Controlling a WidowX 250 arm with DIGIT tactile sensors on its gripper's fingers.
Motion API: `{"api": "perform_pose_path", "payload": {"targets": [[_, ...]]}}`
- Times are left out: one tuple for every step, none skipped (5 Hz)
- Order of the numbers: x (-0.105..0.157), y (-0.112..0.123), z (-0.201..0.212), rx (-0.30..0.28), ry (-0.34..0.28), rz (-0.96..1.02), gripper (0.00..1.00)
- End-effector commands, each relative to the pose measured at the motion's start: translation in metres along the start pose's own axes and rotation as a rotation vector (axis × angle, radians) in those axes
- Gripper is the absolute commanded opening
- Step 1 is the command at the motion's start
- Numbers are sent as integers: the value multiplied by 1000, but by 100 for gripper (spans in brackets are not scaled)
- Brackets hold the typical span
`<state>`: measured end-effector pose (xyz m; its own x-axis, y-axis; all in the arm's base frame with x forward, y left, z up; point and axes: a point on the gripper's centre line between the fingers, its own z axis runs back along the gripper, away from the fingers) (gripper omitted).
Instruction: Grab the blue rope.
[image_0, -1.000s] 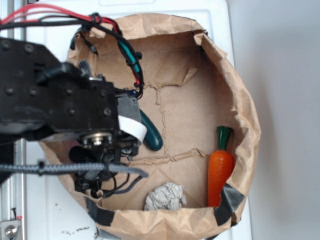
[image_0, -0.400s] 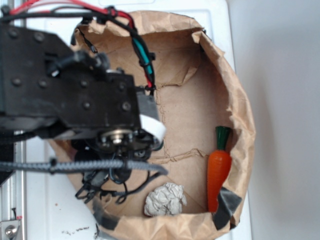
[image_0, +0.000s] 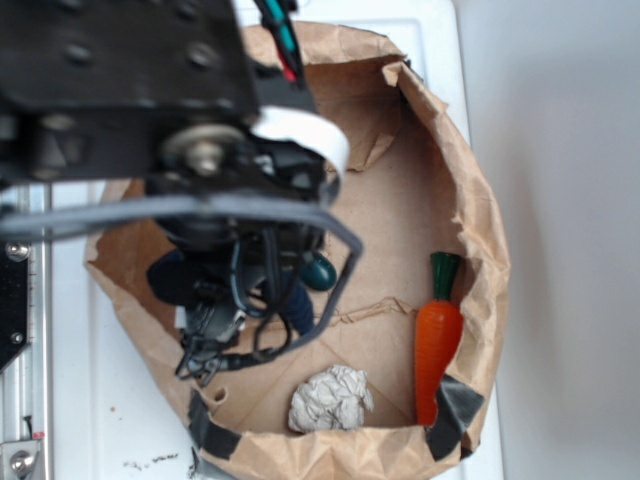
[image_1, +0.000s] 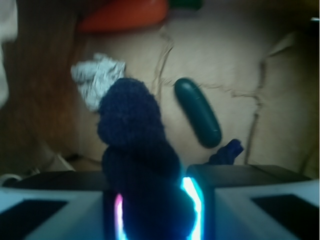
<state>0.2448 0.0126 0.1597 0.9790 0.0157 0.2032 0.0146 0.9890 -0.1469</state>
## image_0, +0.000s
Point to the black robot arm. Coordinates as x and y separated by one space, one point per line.
164 92

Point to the silver corner bracket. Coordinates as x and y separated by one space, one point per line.
19 459

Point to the aluminium frame rail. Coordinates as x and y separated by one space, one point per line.
26 391

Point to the white tape strip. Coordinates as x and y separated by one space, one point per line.
308 130

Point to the dark green toy cucumber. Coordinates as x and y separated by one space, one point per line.
319 274

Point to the orange toy carrot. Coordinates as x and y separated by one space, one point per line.
438 330

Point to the crumpled white paper ball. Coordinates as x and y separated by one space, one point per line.
334 399

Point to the brown paper bag tray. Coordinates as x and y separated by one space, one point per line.
413 187

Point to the black metal bracket plate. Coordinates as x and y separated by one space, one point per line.
15 301

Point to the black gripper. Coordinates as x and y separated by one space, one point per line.
238 313

